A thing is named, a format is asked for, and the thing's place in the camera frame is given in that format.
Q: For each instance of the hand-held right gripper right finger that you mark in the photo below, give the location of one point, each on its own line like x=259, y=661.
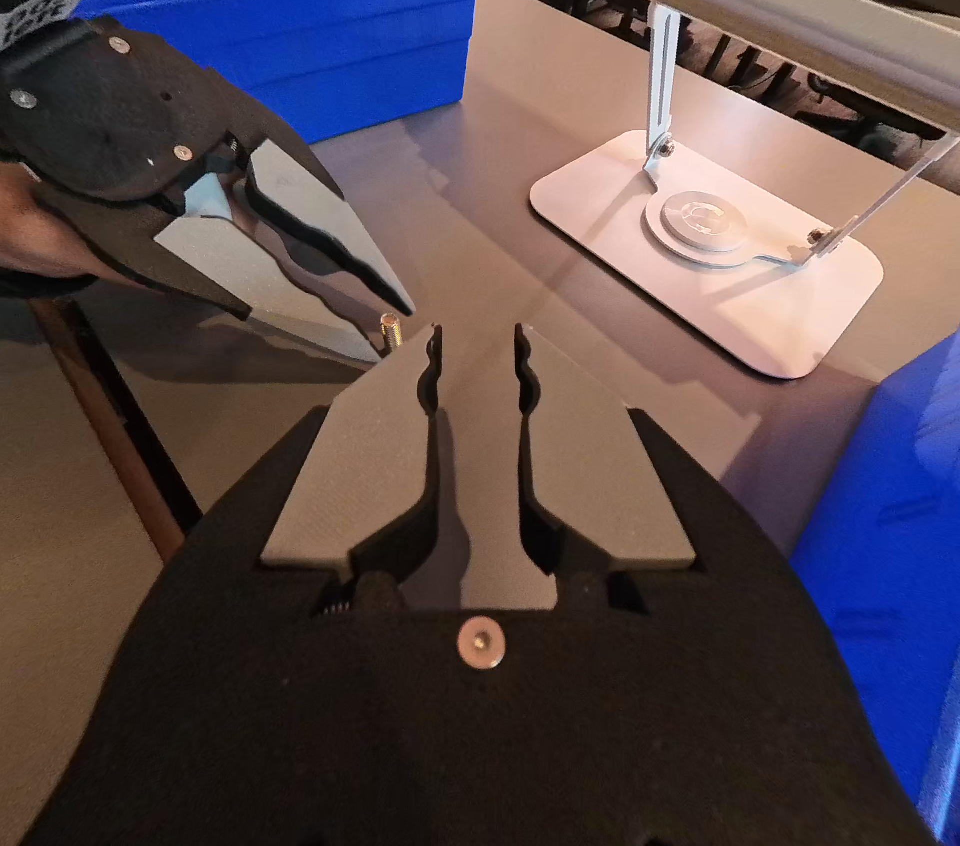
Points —
x=607, y=478

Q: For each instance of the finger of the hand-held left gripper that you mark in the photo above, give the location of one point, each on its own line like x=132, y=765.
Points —
x=322, y=216
x=240, y=268

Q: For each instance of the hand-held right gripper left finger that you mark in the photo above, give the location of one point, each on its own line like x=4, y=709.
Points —
x=352, y=471

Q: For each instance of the silver threaded bolt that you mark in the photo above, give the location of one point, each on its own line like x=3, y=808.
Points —
x=391, y=330

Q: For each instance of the person's left hand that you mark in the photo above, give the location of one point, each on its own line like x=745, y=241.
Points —
x=37, y=231

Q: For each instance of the blue plastic bin with divider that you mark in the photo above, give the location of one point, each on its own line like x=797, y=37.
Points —
x=300, y=36

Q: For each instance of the white metal monitor stand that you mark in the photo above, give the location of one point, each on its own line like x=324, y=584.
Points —
x=787, y=306

